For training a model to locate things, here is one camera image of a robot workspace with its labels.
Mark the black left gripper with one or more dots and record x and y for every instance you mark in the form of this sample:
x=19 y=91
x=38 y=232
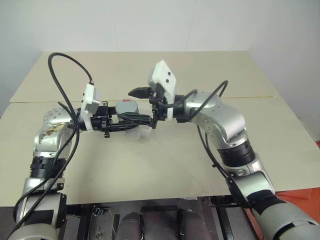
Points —
x=100 y=121

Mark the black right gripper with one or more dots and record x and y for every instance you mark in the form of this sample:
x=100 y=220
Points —
x=158 y=110

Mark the grey jar lid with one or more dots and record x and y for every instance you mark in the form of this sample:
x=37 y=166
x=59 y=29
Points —
x=126 y=107

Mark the clear plastic jar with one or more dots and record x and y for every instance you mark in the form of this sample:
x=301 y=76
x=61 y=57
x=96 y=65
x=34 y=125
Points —
x=140 y=132

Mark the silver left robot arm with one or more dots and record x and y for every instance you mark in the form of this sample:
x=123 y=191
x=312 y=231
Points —
x=42 y=205

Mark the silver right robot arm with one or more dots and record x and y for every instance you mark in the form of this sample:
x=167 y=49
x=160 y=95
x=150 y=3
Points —
x=225 y=120

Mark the dark rounded grey shape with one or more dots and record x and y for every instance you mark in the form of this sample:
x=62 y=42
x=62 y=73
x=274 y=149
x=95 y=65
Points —
x=130 y=226
x=101 y=225
x=191 y=225

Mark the red plastic object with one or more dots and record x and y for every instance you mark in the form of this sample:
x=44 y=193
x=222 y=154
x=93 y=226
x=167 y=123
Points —
x=318 y=147

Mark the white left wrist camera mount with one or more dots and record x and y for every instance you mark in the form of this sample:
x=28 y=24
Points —
x=90 y=100

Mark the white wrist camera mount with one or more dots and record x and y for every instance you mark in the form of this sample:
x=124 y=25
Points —
x=90 y=100
x=165 y=75

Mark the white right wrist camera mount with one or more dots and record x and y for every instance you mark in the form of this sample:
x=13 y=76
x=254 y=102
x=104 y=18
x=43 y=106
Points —
x=165 y=75

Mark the black metal frame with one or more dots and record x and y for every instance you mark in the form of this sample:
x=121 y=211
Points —
x=155 y=208

